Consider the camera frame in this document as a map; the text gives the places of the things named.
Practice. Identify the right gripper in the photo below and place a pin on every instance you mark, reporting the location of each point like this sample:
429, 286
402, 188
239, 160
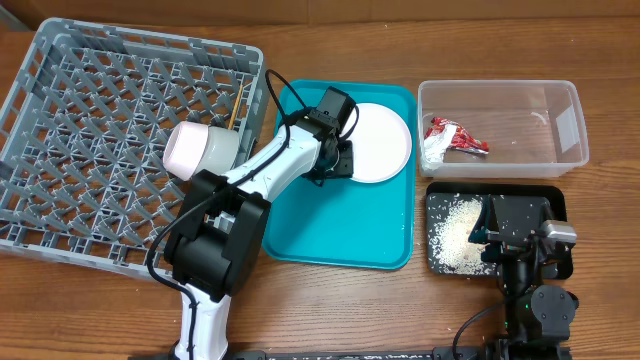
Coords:
484, 231

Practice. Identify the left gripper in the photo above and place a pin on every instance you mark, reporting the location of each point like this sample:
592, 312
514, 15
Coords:
345, 165

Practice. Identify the large white plate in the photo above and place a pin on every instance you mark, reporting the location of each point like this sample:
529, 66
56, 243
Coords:
381, 142

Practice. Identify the rice grains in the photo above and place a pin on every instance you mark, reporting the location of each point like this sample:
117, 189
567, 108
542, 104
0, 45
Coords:
450, 219

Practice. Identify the red snack wrapper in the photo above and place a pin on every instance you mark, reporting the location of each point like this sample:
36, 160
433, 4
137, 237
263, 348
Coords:
443, 135

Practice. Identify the grey bowl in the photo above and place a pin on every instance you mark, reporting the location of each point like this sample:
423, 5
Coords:
220, 151

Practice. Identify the wooden chopstick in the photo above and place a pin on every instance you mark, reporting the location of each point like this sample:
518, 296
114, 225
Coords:
236, 107

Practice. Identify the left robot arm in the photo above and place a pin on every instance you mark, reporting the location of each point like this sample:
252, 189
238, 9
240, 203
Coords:
213, 244

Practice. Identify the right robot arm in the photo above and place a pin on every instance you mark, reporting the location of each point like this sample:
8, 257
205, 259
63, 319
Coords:
537, 316

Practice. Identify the black rectangular tray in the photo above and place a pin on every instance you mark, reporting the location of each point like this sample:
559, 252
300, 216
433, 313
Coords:
554, 210

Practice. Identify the teal plastic tray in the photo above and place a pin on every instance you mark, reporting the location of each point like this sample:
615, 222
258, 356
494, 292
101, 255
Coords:
345, 222

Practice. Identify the clear plastic bin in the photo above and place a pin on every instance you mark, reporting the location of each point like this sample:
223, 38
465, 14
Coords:
533, 128

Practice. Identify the grey plastic dish rack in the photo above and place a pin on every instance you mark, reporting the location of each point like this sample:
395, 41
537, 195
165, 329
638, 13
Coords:
83, 131

